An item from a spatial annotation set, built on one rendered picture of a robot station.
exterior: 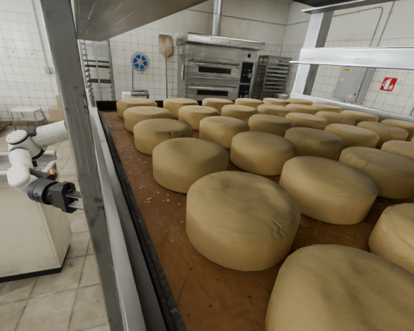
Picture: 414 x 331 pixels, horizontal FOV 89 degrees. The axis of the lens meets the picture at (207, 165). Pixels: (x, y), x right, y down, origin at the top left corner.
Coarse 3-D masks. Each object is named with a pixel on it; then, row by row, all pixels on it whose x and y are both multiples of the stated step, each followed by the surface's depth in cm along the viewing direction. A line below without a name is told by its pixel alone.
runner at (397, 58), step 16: (304, 48) 45; (320, 48) 42; (336, 48) 39; (352, 48) 37; (368, 48) 35; (384, 48) 33; (400, 48) 31; (320, 64) 41; (336, 64) 37; (352, 64) 35; (368, 64) 35; (384, 64) 33; (400, 64) 32
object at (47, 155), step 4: (0, 152) 144; (4, 152) 145; (8, 152) 145; (44, 152) 149; (48, 152) 150; (52, 152) 151; (56, 152) 153; (0, 156) 143; (4, 156) 143; (8, 156) 144; (44, 156) 150; (48, 156) 151; (52, 156) 152; (56, 156) 154; (0, 160) 144; (4, 160) 144; (8, 160) 145; (36, 160) 150; (40, 160) 151
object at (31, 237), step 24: (0, 168) 137; (0, 192) 125; (0, 216) 131; (24, 216) 135; (48, 216) 143; (0, 240) 137; (24, 240) 142; (48, 240) 147; (0, 264) 145; (24, 264) 150; (48, 264) 155
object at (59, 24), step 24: (48, 0) 23; (48, 24) 24; (72, 24) 24; (72, 48) 25; (72, 72) 26; (72, 96) 27; (72, 120) 28; (72, 144) 30; (96, 168) 33; (96, 192) 34; (96, 216) 36; (96, 240) 38; (96, 264) 40; (120, 312) 49
